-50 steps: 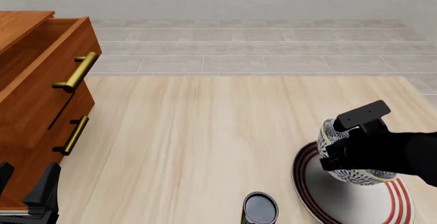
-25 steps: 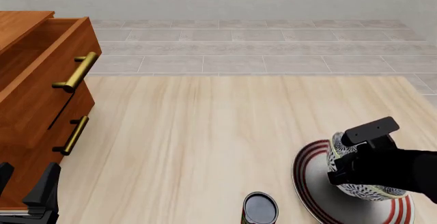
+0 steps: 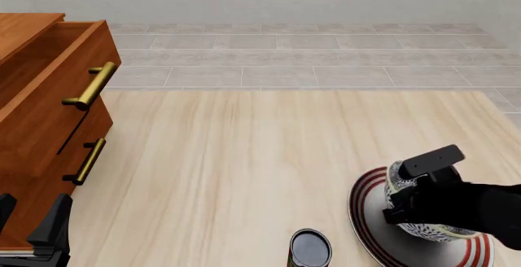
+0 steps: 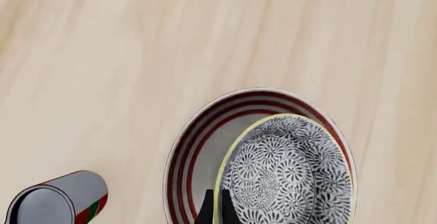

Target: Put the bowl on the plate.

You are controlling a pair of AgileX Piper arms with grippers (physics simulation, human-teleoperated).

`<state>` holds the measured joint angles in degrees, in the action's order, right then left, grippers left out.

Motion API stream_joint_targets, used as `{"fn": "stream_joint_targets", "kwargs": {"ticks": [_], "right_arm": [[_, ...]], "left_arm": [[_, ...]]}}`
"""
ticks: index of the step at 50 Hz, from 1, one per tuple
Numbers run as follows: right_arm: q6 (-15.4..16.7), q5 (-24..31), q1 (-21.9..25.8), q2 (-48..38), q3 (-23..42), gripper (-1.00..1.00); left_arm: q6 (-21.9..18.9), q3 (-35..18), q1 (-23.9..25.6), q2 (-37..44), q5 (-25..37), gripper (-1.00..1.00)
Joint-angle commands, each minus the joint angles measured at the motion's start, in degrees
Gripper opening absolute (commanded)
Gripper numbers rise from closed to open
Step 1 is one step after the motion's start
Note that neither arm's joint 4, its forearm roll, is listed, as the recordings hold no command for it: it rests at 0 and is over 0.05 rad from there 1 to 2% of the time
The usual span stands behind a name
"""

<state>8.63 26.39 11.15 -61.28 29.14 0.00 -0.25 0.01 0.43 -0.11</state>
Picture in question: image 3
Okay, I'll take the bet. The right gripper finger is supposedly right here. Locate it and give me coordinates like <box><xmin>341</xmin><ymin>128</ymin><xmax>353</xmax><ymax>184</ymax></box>
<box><xmin>382</xmin><ymin>203</ymin><xmax>413</xmax><ymax>225</ymax></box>

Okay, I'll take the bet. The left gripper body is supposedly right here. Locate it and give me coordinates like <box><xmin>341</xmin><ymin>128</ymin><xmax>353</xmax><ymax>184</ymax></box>
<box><xmin>0</xmin><ymin>242</ymin><xmax>69</xmax><ymax>267</ymax></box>

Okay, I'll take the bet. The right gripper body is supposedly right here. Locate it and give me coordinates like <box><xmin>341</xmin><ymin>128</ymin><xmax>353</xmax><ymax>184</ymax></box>
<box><xmin>406</xmin><ymin>169</ymin><xmax>482</xmax><ymax>230</ymax></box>

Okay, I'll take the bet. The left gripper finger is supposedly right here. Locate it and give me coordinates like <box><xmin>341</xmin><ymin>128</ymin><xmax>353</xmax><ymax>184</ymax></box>
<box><xmin>26</xmin><ymin>193</ymin><xmax>74</xmax><ymax>252</ymax></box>
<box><xmin>0</xmin><ymin>192</ymin><xmax>19</xmax><ymax>235</ymax></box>

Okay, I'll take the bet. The black patterned bowl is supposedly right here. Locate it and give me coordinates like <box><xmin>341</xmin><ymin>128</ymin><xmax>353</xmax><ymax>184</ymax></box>
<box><xmin>383</xmin><ymin>159</ymin><xmax>488</xmax><ymax>244</ymax></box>

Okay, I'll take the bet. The white plate with red rings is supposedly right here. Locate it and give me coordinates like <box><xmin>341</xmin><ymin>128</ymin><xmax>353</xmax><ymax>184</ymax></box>
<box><xmin>346</xmin><ymin>165</ymin><xmax>496</xmax><ymax>267</ymax></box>

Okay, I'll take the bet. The wooden cabinet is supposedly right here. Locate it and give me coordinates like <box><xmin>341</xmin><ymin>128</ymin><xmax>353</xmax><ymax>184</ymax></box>
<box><xmin>0</xmin><ymin>12</ymin><xmax>122</xmax><ymax>253</ymax></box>

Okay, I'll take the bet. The open wooden drawer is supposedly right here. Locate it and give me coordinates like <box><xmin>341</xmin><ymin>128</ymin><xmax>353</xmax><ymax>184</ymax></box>
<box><xmin>0</xmin><ymin>20</ymin><xmax>122</xmax><ymax>177</ymax></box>

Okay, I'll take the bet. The tin with dark lid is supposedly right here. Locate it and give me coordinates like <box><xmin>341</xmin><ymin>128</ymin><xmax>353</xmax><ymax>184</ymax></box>
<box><xmin>288</xmin><ymin>228</ymin><xmax>334</xmax><ymax>267</ymax></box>

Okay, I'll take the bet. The closed wooden drawer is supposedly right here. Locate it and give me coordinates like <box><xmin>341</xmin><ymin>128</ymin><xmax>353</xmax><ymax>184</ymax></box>
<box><xmin>55</xmin><ymin>94</ymin><xmax>115</xmax><ymax>170</ymax></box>

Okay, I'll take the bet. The short brass drawer handle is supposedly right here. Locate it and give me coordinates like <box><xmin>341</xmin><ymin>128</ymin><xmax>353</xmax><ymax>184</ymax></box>
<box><xmin>62</xmin><ymin>138</ymin><xmax>107</xmax><ymax>186</ymax></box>

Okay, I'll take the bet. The long brass drawer handle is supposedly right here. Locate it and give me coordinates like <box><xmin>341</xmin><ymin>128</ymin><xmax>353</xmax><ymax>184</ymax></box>
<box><xmin>61</xmin><ymin>61</ymin><xmax>120</xmax><ymax>112</ymax></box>

